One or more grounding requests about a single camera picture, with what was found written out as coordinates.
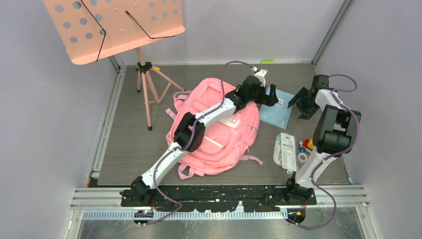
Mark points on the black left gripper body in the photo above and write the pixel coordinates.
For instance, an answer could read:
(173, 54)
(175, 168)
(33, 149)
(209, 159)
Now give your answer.
(259, 95)

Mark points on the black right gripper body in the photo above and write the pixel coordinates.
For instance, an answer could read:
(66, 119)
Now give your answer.
(306, 107)

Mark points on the light blue thin notebook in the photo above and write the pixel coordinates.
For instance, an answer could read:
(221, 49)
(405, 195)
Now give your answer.
(279, 114)

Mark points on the pink student backpack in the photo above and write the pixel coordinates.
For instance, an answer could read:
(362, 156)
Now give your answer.
(225, 142)

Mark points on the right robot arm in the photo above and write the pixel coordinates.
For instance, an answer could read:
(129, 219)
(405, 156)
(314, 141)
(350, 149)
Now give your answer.
(335, 134)

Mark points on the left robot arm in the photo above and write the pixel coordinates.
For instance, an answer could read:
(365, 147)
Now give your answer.
(188, 137)

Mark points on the green tape strip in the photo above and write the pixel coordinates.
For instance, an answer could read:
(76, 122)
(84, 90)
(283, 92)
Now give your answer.
(267, 62)

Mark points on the colourful toy train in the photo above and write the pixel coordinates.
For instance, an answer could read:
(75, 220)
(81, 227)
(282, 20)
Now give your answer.
(306, 145)

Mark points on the white packaged toothbrush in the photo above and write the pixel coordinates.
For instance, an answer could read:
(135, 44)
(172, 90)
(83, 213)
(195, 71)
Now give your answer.
(285, 152)

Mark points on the clear tape roll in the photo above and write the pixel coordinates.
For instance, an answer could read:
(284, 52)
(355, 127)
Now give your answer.
(302, 157)

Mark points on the pink music stand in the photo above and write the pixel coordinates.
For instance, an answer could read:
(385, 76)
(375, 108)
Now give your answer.
(95, 29)

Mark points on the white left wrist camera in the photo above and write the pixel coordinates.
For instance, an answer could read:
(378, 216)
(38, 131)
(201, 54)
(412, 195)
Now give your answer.
(260, 75)

